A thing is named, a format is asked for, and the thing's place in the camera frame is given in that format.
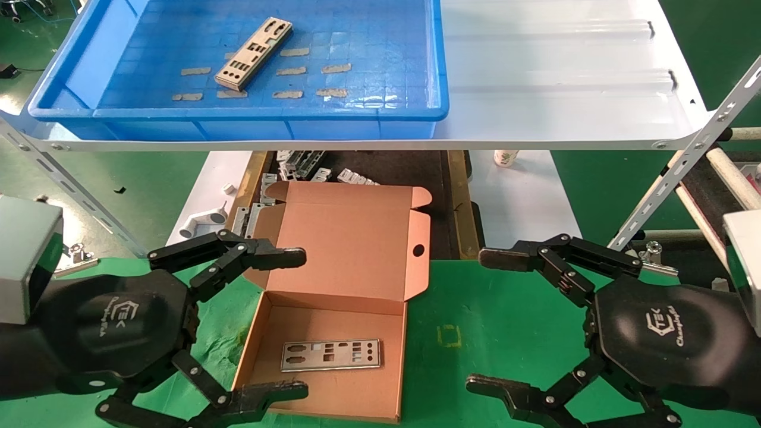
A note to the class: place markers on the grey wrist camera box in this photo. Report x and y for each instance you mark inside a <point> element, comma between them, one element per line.
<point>27,255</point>
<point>746,267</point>

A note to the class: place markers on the black power adapter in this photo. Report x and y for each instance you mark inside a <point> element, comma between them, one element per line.
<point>8,70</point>

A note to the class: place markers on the grey perforated shelf brace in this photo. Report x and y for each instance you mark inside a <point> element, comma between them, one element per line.
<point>684,160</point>
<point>71,184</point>

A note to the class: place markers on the grey metal bracket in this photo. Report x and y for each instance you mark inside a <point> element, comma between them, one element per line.
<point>239,220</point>
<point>268,185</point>
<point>255,215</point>

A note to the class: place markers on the wheeled chair base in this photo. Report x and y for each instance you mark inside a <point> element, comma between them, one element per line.
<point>30,9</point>

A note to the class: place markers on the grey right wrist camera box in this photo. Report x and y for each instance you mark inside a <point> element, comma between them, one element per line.
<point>746,267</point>

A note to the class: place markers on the small white plastic piece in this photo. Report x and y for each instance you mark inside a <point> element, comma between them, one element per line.
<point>229,188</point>

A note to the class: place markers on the blue plastic tray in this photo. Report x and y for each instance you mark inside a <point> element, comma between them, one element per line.
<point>386,59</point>

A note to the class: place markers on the white metal shelf board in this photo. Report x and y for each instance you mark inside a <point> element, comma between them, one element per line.
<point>565,89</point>

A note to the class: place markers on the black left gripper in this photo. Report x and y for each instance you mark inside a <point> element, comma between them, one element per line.
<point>119,321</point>

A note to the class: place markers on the metal parts pile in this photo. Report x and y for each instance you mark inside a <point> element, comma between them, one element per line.
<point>404,178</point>

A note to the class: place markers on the small silver metal bracket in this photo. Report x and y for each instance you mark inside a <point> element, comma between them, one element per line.
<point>288,172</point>
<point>284,156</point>
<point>321,175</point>

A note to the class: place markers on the white pipe fitting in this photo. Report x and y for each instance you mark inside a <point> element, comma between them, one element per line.
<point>205,220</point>

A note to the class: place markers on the perforated metal shield plate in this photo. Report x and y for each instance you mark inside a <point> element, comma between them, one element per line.
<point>261,37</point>
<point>342,364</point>

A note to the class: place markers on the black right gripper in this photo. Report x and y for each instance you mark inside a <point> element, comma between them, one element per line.
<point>666,339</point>

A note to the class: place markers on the ribbed silver metal bracket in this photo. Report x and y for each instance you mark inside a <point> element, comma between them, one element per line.
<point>357,177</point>

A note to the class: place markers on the green table cloth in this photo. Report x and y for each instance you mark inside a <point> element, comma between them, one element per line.
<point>475,309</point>

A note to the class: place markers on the open brown cardboard box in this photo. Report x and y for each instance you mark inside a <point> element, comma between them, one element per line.
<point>351,249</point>

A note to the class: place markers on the silver binder clip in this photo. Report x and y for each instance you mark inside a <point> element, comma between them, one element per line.
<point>655,248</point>
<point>78,255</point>

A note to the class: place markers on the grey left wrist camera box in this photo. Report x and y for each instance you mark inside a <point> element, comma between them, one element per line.
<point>27,255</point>

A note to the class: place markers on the long silver metal bracket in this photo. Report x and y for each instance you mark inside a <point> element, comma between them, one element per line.
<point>310,161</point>

